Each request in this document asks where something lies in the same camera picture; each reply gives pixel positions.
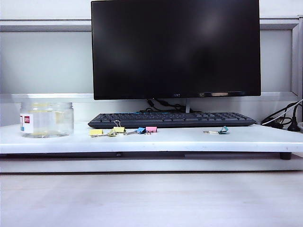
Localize round transparent plastic box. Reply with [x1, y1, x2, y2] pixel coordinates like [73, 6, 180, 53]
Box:
[19, 101, 75, 139]

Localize blue binder clip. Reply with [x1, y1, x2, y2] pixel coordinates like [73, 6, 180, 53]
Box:
[124, 127, 146, 136]

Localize black computer keyboard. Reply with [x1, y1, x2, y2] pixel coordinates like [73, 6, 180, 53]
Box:
[87, 112, 258, 130]

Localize white raised desk board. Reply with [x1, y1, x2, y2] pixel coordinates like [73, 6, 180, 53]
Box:
[0, 122, 303, 154]

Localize black computer monitor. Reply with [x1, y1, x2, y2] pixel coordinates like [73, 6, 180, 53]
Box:
[90, 0, 261, 101]

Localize teal binder clip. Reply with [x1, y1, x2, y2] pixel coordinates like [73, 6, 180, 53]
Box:
[203, 126, 230, 136]

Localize black power plug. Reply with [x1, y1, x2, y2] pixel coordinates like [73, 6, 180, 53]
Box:
[287, 103, 302, 132]

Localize black monitor cable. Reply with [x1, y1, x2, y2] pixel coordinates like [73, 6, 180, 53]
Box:
[147, 98, 187, 112]

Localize white cable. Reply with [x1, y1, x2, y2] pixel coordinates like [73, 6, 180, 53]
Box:
[261, 99, 303, 125]

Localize black looped cable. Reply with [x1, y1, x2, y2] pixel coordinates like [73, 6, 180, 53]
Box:
[261, 100, 303, 130]

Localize grey partition frame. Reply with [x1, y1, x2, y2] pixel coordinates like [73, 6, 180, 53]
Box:
[0, 14, 303, 103]

